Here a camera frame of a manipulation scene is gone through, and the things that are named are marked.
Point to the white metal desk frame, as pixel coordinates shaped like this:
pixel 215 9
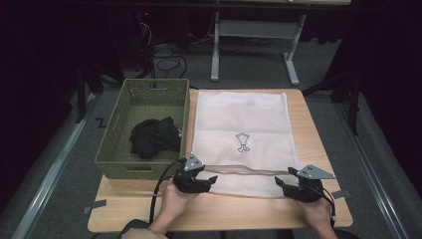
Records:
pixel 255 29

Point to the grey metal floor rail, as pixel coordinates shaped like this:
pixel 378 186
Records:
pixel 368 166
pixel 49 179

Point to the black clothes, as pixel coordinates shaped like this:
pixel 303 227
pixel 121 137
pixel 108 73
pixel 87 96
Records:
pixel 154 136

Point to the person's right hand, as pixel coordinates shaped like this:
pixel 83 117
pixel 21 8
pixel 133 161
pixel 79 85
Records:
pixel 318 212

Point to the person's left hand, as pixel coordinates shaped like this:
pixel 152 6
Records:
pixel 174 202

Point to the black metal stand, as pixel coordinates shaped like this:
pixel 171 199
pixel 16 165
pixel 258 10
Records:
pixel 354 106
pixel 80 96

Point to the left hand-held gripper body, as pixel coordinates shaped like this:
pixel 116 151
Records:
pixel 185 181

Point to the grey tape strip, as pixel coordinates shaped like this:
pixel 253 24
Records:
pixel 94 205
pixel 341 194

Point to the white mesh laundry bag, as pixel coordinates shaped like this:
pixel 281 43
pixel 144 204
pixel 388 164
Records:
pixel 244 116

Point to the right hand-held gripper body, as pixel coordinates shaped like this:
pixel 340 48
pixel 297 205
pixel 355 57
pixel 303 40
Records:
pixel 308 189

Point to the green woven plastic basket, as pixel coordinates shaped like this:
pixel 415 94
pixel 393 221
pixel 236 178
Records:
pixel 146 103

